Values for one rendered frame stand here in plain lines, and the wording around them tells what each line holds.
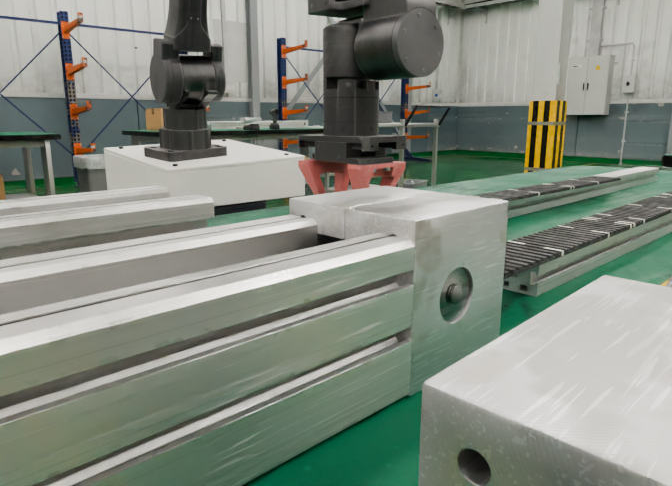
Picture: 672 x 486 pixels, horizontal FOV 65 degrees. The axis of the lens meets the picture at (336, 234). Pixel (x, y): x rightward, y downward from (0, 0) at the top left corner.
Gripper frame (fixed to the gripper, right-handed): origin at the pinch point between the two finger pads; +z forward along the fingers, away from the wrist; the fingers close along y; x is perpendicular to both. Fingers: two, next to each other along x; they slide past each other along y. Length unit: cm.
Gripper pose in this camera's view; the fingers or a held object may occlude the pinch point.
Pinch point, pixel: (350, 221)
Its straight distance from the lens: 57.1
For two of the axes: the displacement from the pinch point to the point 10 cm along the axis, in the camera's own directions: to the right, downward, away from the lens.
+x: 7.2, -1.5, 6.7
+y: 6.9, 1.6, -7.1
